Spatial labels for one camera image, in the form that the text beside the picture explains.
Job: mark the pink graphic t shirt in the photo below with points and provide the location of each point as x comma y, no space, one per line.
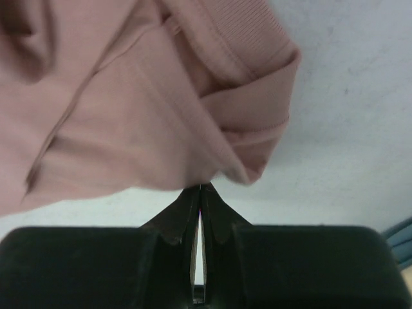
101,96

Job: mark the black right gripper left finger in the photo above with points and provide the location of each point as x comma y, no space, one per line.
170,281

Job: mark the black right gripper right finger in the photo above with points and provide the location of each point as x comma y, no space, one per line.
223,282

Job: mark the folded light blue cloth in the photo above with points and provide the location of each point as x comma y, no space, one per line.
399,238

